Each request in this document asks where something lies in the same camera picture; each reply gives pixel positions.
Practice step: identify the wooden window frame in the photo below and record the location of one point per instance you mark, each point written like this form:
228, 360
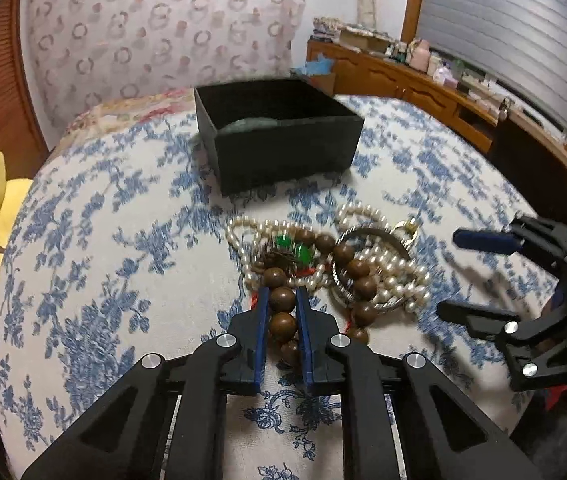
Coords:
412, 0

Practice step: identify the blue plastic bag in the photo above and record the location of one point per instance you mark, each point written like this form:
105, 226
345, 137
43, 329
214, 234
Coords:
316, 66

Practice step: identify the stack of folded cloths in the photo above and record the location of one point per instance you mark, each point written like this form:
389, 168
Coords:
328, 30

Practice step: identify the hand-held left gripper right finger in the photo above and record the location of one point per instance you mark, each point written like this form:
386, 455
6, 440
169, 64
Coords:
304, 350

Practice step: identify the grey window blind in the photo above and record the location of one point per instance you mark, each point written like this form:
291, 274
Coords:
503, 25

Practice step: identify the silver bangle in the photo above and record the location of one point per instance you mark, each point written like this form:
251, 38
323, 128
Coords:
371, 232

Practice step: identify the cardboard box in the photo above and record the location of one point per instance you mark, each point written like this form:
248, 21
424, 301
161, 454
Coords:
363, 40

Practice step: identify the pink bottle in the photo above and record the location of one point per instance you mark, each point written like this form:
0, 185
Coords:
419, 55

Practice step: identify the red cloth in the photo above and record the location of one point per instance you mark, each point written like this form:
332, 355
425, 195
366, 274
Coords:
558, 397

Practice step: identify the black square box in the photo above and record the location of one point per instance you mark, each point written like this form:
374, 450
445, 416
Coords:
283, 155

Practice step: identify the pink floral blanket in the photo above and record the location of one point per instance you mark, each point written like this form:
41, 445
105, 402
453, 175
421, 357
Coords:
128, 110

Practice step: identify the grey-green bangle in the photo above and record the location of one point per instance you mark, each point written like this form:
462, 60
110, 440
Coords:
253, 125

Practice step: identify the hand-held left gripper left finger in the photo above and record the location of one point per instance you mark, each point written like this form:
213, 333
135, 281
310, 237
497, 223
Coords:
263, 340

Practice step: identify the wooden cabinet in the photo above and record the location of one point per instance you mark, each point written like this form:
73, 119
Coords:
413, 90

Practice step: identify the cluster of small containers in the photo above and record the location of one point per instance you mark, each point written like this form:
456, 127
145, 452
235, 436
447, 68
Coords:
443, 70

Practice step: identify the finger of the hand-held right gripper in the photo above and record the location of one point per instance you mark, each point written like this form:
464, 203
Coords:
483, 322
483, 241

